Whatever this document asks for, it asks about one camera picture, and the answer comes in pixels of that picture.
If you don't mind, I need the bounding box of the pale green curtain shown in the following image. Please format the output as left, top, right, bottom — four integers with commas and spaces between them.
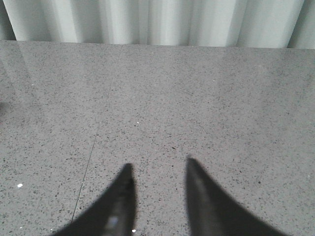
0, 0, 315, 49

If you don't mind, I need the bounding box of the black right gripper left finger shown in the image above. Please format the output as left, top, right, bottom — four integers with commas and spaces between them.
54, 163, 136, 236

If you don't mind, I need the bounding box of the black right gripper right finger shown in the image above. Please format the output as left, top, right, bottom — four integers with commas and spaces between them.
185, 155, 286, 236

